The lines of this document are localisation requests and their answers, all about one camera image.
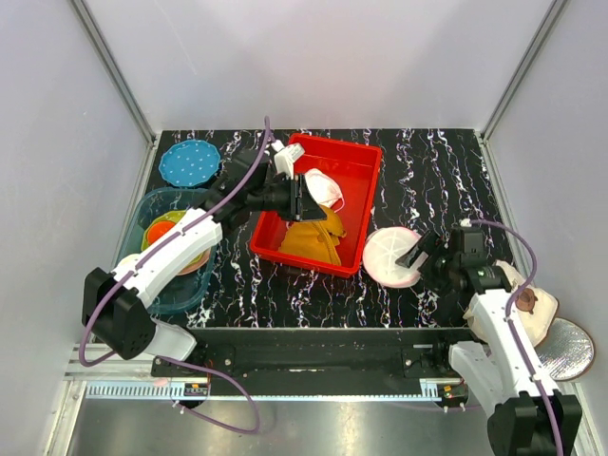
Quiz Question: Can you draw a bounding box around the blue polka dot plate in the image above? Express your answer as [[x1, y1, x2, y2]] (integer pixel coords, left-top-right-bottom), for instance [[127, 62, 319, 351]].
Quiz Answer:
[[159, 140, 220, 188]]

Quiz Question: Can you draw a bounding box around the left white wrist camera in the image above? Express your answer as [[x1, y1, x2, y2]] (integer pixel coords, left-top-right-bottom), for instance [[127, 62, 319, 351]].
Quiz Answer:
[[271, 140, 305, 179]]

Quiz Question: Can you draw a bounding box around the silver round coaster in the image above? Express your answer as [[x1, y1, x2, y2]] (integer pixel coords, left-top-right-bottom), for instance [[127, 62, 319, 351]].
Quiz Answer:
[[536, 317, 596, 382]]

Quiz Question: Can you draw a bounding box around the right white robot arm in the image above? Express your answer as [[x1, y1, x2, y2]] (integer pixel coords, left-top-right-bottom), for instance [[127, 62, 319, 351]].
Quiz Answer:
[[395, 219, 582, 455]]

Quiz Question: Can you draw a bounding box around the red plastic bin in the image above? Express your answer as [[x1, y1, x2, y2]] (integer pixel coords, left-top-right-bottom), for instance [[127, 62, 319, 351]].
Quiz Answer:
[[250, 133, 383, 277]]

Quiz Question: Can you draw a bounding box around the mustard yellow garment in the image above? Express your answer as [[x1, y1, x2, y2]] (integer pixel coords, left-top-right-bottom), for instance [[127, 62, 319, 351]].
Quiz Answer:
[[278, 205, 347, 266]]

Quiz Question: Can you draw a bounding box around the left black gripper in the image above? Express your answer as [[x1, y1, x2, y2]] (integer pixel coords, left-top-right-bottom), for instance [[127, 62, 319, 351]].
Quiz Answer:
[[248, 173, 328, 223]]

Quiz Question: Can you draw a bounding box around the orange cup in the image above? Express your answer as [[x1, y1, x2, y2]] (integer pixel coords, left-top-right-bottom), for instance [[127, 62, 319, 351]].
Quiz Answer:
[[142, 220, 176, 250]]

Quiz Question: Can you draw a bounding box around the pink plate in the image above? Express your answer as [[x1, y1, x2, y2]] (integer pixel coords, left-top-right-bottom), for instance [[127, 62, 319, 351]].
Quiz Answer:
[[178, 250, 210, 276]]

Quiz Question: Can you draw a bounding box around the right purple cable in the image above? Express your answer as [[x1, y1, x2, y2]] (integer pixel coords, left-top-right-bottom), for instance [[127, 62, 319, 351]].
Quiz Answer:
[[389, 218, 566, 456]]

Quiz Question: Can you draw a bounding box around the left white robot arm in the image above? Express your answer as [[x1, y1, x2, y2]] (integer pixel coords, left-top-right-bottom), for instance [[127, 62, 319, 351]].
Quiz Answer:
[[82, 143, 327, 376]]

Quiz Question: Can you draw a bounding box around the white pink bra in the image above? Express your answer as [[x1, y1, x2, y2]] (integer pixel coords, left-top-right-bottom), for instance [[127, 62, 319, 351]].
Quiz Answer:
[[304, 168, 345, 212]]

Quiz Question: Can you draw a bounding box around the beige bear pouch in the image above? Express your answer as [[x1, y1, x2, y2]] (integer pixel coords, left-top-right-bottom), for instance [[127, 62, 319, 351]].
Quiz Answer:
[[464, 260, 559, 347]]

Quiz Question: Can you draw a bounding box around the white pink mesh laundry bag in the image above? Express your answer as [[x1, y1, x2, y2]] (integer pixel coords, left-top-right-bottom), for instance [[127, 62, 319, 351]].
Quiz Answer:
[[362, 226, 421, 289]]

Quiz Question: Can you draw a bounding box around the clear blue plastic tub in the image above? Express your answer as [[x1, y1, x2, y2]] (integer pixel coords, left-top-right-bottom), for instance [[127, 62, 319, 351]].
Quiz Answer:
[[118, 187, 217, 315]]

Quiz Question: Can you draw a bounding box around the cream yellow mug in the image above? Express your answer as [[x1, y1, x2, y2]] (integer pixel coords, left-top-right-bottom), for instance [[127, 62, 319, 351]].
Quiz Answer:
[[115, 254, 139, 270]]

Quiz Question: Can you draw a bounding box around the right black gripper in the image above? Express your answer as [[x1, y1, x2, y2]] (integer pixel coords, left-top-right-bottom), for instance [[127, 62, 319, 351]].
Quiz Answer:
[[395, 230, 460, 298]]

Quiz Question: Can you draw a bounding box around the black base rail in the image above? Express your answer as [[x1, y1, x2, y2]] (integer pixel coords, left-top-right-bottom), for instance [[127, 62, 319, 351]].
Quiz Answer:
[[150, 326, 490, 398]]

